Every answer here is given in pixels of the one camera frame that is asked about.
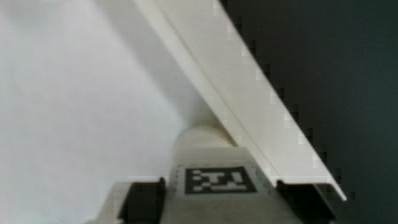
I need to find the white table leg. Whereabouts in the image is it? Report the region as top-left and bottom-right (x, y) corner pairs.
(161, 126), (303, 224)

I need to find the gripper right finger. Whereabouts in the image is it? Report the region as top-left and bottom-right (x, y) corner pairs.
(276, 181), (338, 224)

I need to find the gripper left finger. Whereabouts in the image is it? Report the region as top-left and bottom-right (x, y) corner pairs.
(97, 178), (168, 224)

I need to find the white square table top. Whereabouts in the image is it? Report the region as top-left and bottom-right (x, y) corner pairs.
(0, 0), (346, 224)

